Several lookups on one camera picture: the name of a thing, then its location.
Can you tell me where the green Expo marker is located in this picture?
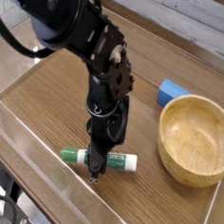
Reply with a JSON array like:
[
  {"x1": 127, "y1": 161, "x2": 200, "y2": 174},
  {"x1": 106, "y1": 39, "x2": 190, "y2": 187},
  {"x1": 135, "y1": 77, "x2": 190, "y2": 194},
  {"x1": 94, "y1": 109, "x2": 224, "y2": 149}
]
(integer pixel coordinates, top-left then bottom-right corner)
[{"x1": 59, "y1": 146, "x2": 138, "y2": 172}]

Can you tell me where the clear acrylic tray wall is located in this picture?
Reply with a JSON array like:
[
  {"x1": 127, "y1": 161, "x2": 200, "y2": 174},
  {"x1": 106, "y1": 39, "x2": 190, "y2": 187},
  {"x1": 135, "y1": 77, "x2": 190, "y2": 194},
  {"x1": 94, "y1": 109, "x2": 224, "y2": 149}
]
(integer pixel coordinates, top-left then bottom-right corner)
[{"x1": 0, "y1": 0, "x2": 224, "y2": 224}]

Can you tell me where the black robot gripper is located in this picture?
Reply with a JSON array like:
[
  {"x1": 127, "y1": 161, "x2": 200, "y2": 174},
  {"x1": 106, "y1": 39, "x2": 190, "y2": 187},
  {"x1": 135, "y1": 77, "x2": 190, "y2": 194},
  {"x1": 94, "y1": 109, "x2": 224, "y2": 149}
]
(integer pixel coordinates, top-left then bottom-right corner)
[{"x1": 86, "y1": 96, "x2": 130, "y2": 183}]

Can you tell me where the brown wooden bowl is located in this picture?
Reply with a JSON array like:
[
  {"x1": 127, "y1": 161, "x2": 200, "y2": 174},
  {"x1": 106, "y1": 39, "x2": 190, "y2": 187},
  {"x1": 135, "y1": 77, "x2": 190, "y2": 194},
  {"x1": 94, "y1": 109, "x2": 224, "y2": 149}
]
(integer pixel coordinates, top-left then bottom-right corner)
[{"x1": 158, "y1": 94, "x2": 224, "y2": 188}]

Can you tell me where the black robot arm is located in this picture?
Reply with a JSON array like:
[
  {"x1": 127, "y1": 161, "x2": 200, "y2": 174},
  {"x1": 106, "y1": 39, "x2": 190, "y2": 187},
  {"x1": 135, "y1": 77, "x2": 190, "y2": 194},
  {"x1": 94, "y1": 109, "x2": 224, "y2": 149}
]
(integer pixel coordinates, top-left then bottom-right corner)
[{"x1": 0, "y1": 0, "x2": 135, "y2": 183}]

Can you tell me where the black cable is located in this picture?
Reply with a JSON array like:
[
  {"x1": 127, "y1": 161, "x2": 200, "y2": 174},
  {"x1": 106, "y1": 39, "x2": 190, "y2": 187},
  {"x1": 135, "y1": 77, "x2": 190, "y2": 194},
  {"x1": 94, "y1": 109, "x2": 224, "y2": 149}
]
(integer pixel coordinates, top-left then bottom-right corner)
[{"x1": 0, "y1": 13, "x2": 57, "y2": 61}]

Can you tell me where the black metal stand base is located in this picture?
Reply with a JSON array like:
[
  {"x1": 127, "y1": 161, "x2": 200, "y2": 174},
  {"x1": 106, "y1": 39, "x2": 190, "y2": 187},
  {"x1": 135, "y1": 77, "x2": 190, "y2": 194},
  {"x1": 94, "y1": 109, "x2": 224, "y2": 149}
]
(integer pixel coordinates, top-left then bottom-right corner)
[{"x1": 0, "y1": 196, "x2": 33, "y2": 224}]

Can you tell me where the blue foam block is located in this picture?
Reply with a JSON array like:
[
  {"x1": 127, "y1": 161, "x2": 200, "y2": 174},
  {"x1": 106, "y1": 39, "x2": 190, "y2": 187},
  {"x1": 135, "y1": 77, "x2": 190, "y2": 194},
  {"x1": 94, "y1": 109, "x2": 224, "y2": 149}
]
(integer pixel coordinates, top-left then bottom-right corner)
[{"x1": 157, "y1": 78, "x2": 189, "y2": 106}]

